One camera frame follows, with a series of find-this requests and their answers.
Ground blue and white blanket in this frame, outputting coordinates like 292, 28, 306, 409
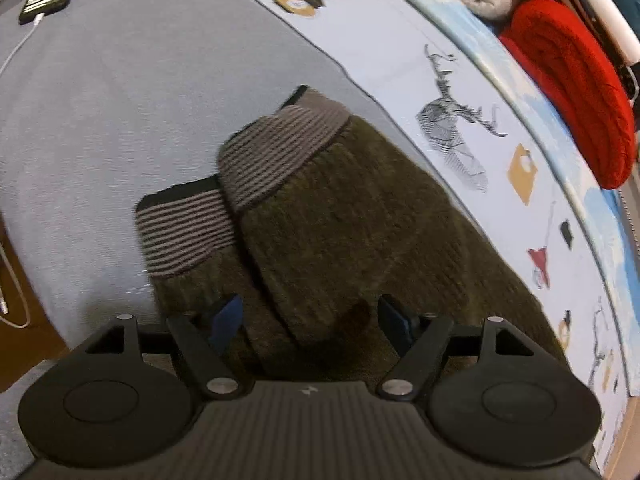
357, 0, 640, 321

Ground grey cloth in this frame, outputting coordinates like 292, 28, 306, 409
0, 359, 68, 480

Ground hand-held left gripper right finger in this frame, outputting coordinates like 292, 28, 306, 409
377, 294, 540, 402

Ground white charging cable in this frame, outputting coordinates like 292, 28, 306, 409
0, 12, 47, 80

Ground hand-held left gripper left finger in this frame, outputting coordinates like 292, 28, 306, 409
80, 294, 244, 400

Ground grey deer-print bed sheet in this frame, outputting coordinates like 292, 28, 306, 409
0, 0, 632, 471

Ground white folded quilt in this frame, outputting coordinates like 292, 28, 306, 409
567, 0, 640, 67

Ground red folded blanket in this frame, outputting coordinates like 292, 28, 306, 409
497, 0, 637, 191

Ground olive corduroy pants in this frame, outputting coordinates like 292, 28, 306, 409
135, 85, 568, 385

